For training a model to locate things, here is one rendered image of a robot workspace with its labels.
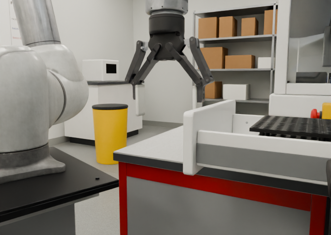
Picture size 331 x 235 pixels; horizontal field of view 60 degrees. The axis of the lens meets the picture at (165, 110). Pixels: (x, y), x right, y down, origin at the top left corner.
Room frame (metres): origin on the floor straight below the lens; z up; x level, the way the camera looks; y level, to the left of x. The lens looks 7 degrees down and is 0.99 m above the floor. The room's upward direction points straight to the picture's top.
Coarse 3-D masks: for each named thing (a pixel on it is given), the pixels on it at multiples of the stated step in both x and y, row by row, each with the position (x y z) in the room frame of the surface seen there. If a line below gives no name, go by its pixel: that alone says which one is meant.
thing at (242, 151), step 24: (240, 120) 0.69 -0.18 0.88; (216, 144) 0.47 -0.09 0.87; (240, 144) 0.45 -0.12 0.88; (264, 144) 0.43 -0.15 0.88; (288, 144) 0.42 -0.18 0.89; (312, 144) 0.40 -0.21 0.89; (240, 168) 0.45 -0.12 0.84; (264, 168) 0.43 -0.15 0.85; (288, 168) 0.41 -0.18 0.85; (312, 168) 0.40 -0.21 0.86
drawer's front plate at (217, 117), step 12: (204, 108) 0.53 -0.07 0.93; (216, 108) 0.58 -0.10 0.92; (228, 108) 0.66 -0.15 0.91; (192, 120) 0.47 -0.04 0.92; (204, 120) 0.52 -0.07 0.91; (216, 120) 0.58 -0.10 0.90; (228, 120) 0.66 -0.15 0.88; (192, 132) 0.47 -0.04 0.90; (228, 132) 0.67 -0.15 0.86; (192, 144) 0.47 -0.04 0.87; (192, 156) 0.47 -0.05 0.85; (192, 168) 0.47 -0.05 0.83
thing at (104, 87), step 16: (96, 64) 4.20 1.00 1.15; (112, 64) 4.35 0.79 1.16; (96, 80) 4.21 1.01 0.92; (112, 80) 4.35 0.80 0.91; (96, 96) 3.86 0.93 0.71; (112, 96) 4.12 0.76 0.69; (128, 96) 4.46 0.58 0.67; (80, 112) 4.00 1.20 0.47; (128, 112) 4.46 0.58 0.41; (80, 128) 4.01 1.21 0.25; (128, 128) 4.45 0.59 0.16
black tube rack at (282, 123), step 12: (276, 120) 0.57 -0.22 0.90; (288, 120) 0.56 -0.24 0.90; (300, 120) 0.56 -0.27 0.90; (312, 120) 0.57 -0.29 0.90; (324, 120) 0.56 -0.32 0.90; (264, 132) 0.47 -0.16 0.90; (276, 132) 0.46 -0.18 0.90; (288, 132) 0.45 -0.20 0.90; (300, 132) 0.44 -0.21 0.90; (312, 132) 0.45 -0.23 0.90; (324, 132) 0.44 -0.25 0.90
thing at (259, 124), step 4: (264, 116) 0.62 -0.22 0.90; (268, 116) 0.62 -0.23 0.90; (260, 120) 0.56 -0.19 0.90; (264, 120) 0.57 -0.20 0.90; (268, 120) 0.56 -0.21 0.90; (256, 124) 0.52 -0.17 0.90; (260, 124) 0.53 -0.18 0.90; (264, 124) 0.52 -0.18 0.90; (252, 128) 0.48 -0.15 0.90; (256, 128) 0.49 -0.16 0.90; (260, 128) 0.48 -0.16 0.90; (260, 132) 0.47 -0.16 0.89
